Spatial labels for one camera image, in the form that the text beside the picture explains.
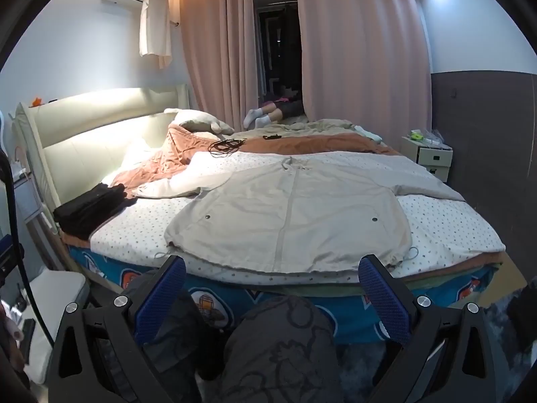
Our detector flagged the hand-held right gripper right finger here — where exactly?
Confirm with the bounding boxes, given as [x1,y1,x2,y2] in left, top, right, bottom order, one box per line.
[358,254,493,403]

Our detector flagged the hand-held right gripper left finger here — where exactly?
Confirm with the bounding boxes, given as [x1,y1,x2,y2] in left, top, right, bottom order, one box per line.
[47,255,187,403]

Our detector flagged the beige zip jacket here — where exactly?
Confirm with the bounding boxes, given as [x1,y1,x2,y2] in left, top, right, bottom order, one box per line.
[130,153,466,273]

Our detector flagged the black folded clothes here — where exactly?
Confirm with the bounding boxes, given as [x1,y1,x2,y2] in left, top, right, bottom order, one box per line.
[53,182,138,238]

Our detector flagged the person's left hand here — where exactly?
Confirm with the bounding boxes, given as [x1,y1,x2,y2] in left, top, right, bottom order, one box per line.
[0,304,25,368]

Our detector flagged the white chair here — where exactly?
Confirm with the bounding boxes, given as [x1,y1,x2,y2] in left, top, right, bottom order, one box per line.
[25,271,91,385]

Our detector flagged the white bedside table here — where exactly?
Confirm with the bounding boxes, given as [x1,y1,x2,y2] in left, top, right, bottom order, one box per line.
[10,164,55,240]

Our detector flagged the blue cartoon print bedsheet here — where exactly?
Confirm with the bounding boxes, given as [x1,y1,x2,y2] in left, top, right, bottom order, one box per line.
[63,235,508,343]

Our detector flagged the white floral dotted quilt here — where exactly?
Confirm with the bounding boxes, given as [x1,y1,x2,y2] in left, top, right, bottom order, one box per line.
[90,151,506,286]

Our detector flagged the person's dark patterned pants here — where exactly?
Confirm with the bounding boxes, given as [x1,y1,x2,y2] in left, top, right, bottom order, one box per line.
[126,271,340,403]

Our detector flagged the cream padded bed headboard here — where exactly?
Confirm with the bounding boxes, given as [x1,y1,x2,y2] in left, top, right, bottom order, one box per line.
[14,85,191,223]

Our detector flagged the white pillow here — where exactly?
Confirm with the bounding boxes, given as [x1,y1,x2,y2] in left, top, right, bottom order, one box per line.
[119,136,158,169]

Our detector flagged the cream nightstand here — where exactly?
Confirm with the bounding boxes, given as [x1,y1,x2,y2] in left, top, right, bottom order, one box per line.
[398,134,454,183]

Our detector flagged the pale mint cloth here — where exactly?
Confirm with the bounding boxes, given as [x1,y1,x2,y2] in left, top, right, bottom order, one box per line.
[354,125,383,142]

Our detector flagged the orange brown blanket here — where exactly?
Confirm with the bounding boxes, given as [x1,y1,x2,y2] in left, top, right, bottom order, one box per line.
[110,125,399,189]

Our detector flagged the beige crumpled duvet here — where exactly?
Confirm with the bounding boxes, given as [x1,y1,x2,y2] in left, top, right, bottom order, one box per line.
[229,118,382,143]

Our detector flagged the pink curtain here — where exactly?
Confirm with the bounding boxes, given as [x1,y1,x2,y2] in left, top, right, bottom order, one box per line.
[292,0,433,124]
[174,0,261,131]

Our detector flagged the white hanging garment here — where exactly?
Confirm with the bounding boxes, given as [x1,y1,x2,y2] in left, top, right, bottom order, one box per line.
[138,0,173,69]

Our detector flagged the thick black gripper cable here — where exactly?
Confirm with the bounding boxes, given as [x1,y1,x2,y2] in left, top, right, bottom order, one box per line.
[0,151,55,345]

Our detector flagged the black coiled cable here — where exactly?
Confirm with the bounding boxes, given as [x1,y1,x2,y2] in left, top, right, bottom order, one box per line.
[208,138,246,158]

